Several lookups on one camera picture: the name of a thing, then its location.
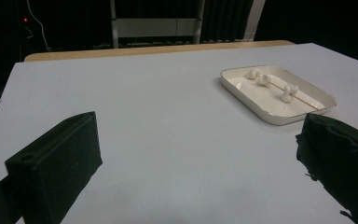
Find dark curtain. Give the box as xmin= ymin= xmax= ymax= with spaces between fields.
xmin=202 ymin=0 xmax=255 ymax=43

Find small white objects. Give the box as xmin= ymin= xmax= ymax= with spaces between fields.
xmin=268 ymin=81 xmax=324 ymax=112

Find white rectangular tray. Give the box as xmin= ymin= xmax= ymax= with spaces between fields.
xmin=220 ymin=64 xmax=337 ymax=127

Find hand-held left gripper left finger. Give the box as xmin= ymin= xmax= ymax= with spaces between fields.
xmin=5 ymin=111 xmax=103 ymax=224

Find white cable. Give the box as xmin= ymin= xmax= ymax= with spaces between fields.
xmin=25 ymin=0 xmax=52 ymax=52

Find white marshmallow piece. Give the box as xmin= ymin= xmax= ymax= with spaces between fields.
xmin=256 ymin=74 xmax=272 ymax=88
xmin=245 ymin=68 xmax=262 ymax=80
xmin=280 ymin=83 xmax=300 ymax=105

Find metal stand frame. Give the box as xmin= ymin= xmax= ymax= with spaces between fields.
xmin=109 ymin=0 xmax=206 ymax=49

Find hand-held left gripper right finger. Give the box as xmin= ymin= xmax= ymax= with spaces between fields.
xmin=296 ymin=113 xmax=358 ymax=224

